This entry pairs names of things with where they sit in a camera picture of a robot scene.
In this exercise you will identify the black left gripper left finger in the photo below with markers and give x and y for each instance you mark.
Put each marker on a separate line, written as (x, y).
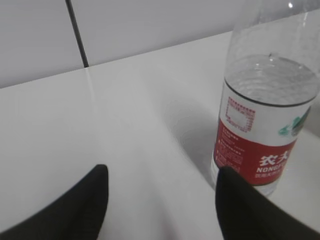
(77, 215)

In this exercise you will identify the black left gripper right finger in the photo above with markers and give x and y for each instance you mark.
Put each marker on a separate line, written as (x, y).
(245, 214)

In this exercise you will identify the clear Nongfu Spring water bottle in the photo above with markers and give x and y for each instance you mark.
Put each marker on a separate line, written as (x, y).
(270, 82)

